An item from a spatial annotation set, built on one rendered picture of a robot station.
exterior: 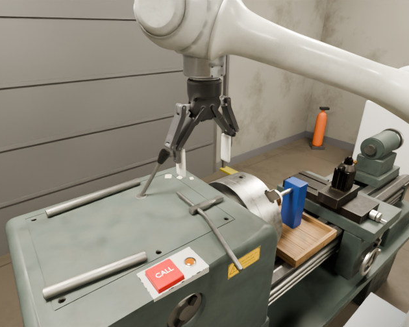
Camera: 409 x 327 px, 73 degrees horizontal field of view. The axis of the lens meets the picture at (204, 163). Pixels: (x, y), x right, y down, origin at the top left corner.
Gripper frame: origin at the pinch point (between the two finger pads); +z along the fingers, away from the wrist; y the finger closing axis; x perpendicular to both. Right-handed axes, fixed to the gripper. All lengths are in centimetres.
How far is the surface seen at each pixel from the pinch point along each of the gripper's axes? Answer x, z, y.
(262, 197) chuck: 2.7, 21.5, 26.7
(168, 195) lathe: 16.1, 16.6, -1.7
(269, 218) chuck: -2.0, 27.0, 25.4
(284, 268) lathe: -3, 56, 38
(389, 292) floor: -18, 142, 155
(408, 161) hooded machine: 38, 106, 321
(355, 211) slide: -7, 45, 81
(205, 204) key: 3.2, 14.8, 2.7
